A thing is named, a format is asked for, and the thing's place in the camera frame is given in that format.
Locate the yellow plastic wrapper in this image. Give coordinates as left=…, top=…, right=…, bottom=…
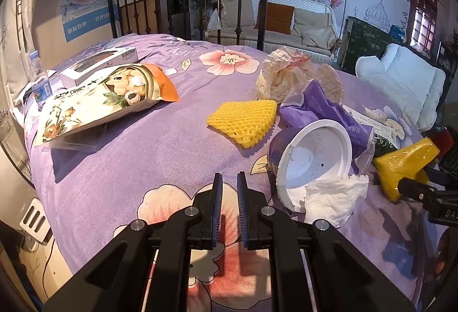
left=373, top=138, right=439, bottom=202

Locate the white tissue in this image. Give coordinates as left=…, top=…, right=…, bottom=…
left=301, top=175, right=370, bottom=228

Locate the white purple paper bowl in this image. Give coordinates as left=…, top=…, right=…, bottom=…
left=267, top=119, right=352, bottom=213

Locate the yellow foam fruit net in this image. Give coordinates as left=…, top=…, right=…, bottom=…
left=206, top=99, right=277, bottom=149

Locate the green white carton box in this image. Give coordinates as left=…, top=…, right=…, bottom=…
left=343, top=105, right=405, bottom=157

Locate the white padded rocking chair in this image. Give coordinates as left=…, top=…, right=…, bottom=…
left=355, top=44, right=446, bottom=132

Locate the purple floral bed sheet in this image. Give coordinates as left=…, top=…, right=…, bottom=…
left=25, top=34, right=445, bottom=311

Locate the purple plastic bag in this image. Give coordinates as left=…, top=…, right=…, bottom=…
left=279, top=79, right=375, bottom=175

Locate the dark green floral panel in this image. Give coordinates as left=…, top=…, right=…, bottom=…
left=338, top=16, right=402, bottom=75

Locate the floral snack bag orange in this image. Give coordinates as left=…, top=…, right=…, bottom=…
left=33, top=64, right=179, bottom=147

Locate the crumpled beige plastic bag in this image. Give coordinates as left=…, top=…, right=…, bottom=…
left=256, top=47, right=344, bottom=104

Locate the plastic water bottle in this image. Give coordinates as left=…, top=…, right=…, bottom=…
left=29, top=50, right=53, bottom=109

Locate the beige sofa cushion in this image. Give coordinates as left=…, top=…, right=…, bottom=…
left=291, top=9, right=338, bottom=50

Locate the white product box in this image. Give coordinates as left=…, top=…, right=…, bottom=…
left=59, top=47, right=138, bottom=89

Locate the white wicker sofa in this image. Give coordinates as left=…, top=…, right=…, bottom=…
left=206, top=0, right=338, bottom=58

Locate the orange brown cushion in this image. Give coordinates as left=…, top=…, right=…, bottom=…
left=265, top=2, right=294, bottom=35

